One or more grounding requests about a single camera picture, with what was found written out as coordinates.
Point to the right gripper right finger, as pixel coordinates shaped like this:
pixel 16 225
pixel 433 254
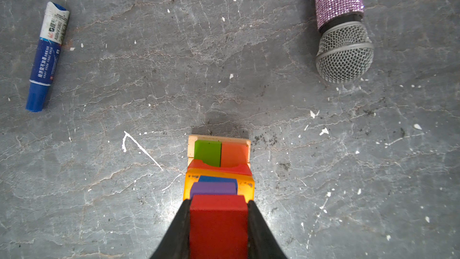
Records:
pixel 261 242

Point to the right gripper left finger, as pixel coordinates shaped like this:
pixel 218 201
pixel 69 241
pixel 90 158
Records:
pixel 175 243

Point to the red cube block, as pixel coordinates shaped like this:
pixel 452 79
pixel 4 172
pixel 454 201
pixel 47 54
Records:
pixel 218 227

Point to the purple cube block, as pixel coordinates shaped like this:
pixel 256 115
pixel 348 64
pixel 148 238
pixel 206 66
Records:
pixel 213 188

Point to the orange yellow block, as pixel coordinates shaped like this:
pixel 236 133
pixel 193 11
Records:
pixel 245 183

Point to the blue cube block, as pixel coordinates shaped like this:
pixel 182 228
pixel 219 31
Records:
pixel 218 180

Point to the red long block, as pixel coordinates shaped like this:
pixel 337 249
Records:
pixel 242 169

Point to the orange-red long block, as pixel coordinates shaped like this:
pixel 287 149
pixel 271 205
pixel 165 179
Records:
pixel 233 154

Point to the natural wood block 58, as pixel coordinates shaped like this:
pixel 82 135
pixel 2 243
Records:
pixel 193 138

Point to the green block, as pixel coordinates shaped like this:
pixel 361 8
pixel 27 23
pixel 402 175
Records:
pixel 208 151

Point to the purple glitter microphone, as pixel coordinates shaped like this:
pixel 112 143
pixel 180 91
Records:
pixel 345 49

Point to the blue white marker pen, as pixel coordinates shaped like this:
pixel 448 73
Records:
pixel 47 54

